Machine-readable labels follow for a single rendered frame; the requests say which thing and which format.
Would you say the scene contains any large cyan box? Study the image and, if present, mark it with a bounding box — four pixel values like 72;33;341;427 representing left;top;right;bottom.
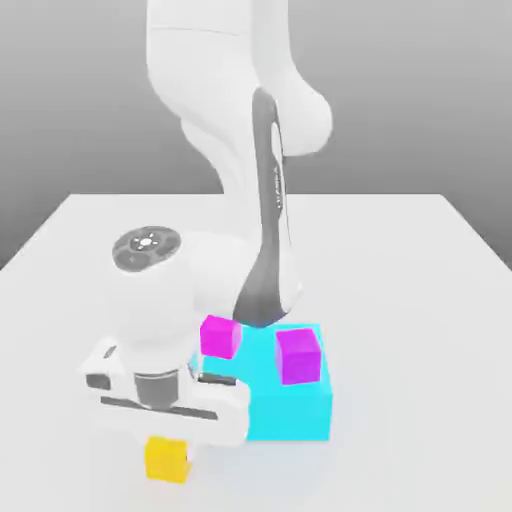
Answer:
190;322;334;443

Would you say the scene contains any small yellow cube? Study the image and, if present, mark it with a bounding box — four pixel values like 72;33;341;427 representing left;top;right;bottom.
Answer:
144;435;194;485

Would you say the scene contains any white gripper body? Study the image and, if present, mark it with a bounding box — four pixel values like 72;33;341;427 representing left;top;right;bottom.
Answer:
94;384;251;448

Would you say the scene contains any small purple cube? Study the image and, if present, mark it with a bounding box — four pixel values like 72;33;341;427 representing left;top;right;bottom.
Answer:
274;328;323;387

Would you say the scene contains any small magenta cube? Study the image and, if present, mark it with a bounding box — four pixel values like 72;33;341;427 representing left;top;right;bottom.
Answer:
199;314;244;360

